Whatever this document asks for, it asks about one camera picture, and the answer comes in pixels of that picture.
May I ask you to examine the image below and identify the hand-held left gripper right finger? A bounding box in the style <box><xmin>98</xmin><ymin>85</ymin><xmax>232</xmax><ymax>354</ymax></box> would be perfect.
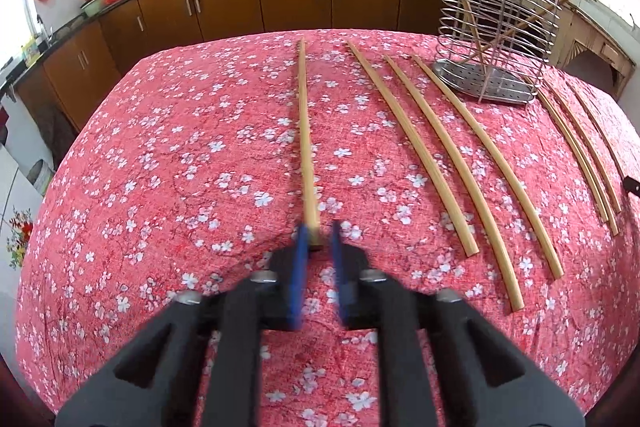
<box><xmin>330</xmin><ymin>219</ymin><xmax>586</xmax><ymax>427</ymax></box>

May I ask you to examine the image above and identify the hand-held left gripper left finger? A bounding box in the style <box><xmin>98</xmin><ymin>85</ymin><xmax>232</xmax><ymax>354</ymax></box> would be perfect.
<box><xmin>54</xmin><ymin>222</ymin><xmax>311</xmax><ymax>427</ymax></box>

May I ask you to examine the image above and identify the metal wire chopstick holder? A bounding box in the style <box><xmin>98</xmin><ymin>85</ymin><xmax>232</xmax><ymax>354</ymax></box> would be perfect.
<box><xmin>432</xmin><ymin>0</ymin><xmax>563</xmax><ymax>108</ymax></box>

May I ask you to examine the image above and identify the red floral tablecloth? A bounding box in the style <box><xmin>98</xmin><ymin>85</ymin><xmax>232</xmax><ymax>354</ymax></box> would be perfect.
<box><xmin>15</xmin><ymin>29</ymin><xmax>640</xmax><ymax>427</ymax></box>

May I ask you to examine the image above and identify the light wooden side table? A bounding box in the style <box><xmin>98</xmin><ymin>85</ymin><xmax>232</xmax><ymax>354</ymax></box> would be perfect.
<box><xmin>550</xmin><ymin>0</ymin><xmax>640</xmax><ymax>102</ymax></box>

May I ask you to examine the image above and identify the grey bucket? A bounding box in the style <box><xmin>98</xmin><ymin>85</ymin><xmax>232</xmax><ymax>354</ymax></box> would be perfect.
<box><xmin>27</xmin><ymin>159</ymin><xmax>54</xmax><ymax>196</ymax></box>

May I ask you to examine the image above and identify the green basin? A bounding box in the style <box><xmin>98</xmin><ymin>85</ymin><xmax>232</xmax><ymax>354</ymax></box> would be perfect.
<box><xmin>81</xmin><ymin>0</ymin><xmax>126</xmax><ymax>18</ymax></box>

